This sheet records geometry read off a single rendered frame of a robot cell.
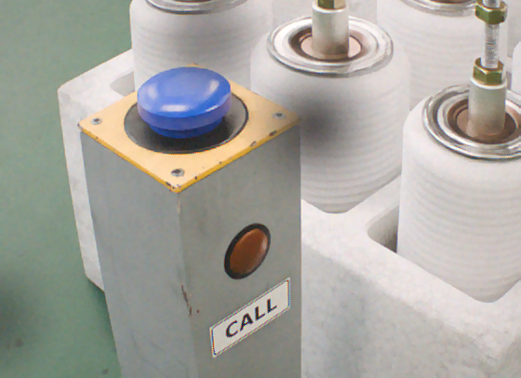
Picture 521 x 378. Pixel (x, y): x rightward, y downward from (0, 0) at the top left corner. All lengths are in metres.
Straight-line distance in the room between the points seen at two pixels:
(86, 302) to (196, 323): 0.38
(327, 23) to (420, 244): 0.14
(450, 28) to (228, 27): 0.14
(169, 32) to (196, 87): 0.23
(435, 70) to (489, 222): 0.17
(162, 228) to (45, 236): 0.48
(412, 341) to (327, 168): 0.12
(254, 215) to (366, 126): 0.17
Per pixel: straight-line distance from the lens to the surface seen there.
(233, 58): 0.72
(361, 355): 0.65
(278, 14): 0.80
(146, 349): 0.54
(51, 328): 0.85
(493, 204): 0.57
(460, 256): 0.60
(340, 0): 0.64
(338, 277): 0.62
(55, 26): 1.27
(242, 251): 0.48
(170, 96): 0.47
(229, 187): 0.46
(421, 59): 0.72
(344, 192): 0.66
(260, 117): 0.48
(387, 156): 0.66
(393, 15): 0.72
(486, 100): 0.58
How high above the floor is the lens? 0.57
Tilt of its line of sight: 36 degrees down
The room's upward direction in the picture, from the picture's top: 2 degrees counter-clockwise
